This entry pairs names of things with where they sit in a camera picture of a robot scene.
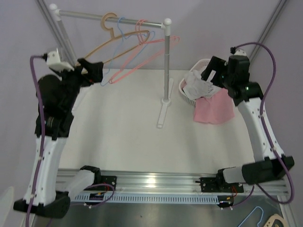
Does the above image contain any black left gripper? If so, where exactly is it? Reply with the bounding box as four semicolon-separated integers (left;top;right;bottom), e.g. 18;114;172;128
53;58;103;112

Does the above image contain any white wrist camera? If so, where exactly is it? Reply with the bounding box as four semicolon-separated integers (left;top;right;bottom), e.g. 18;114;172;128
42;48;74;72
230;47;247;56

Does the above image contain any blue hanger on floor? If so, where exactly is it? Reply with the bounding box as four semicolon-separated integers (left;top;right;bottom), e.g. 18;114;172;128
237;206;264;227

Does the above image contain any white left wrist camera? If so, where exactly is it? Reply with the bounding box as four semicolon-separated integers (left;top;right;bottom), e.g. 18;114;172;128
42;48;74;72

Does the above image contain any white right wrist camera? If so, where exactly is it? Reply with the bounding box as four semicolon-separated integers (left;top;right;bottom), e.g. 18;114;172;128
230;47;247;56

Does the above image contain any white t-shirt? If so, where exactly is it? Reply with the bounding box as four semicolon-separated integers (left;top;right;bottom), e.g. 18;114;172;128
182;70;221;100

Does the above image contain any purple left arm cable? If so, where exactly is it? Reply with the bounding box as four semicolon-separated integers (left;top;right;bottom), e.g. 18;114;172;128
25;54;116;227

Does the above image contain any light pink t-shirt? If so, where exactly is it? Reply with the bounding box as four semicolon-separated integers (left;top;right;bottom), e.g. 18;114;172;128
193;89;235;125

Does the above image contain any wooden hanger on floor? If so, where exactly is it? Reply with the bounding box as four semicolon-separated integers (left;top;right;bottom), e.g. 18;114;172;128
263;214;289;227

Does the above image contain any silver clothes rack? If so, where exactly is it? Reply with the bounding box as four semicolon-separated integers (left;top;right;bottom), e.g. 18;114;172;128
49;4;180;129

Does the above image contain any blue wire hanger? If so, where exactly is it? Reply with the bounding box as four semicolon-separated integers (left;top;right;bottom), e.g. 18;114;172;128
100;16;156;87

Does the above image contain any wooden hanger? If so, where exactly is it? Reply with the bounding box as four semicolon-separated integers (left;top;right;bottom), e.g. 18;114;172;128
83;12;150;64
263;214;289;227

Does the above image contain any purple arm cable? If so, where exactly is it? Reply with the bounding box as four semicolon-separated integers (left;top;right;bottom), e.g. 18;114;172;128
219;42;295;211
25;54;116;227

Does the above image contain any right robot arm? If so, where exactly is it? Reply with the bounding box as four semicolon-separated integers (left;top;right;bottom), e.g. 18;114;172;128
201;54;294;192

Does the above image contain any white slotted cable duct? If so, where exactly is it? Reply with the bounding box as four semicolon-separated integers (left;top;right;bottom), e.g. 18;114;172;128
72;193;219;204

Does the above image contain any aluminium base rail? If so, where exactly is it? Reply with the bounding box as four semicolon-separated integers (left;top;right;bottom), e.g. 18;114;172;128
56;169;289;196

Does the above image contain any pink wire hanger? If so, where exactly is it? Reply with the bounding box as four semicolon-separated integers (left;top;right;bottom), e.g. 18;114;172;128
108;20;165;84
108;19;181;84

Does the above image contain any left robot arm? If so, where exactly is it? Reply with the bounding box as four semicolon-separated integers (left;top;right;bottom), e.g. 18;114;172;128
13;56;104;218

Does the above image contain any white perforated plastic basket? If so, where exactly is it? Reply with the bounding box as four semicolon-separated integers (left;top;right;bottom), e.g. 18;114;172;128
179;59;212;102

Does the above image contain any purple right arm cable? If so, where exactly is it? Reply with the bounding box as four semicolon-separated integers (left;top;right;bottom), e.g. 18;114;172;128
219;42;295;211

